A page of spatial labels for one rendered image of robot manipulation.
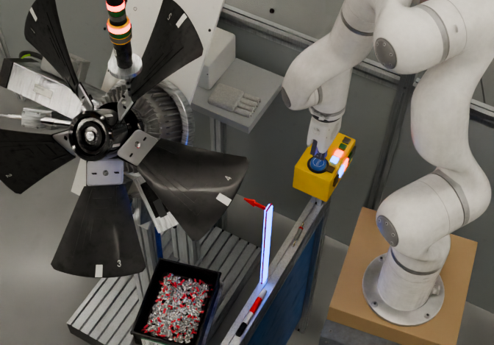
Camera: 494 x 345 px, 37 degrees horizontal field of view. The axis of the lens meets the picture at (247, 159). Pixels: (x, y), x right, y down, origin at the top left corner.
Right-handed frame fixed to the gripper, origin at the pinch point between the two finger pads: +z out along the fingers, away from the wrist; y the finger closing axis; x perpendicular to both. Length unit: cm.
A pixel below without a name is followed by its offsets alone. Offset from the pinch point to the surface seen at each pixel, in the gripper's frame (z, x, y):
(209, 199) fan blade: -3.5, 14.7, -28.0
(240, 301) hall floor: 113, 25, 6
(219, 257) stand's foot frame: 105, 39, 15
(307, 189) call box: 12.1, 0.6, -3.5
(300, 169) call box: 5.6, 3.3, -3.4
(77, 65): -1, 68, -7
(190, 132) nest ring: 4.0, 32.5, -8.1
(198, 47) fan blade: -31.1, 26.9, -11.3
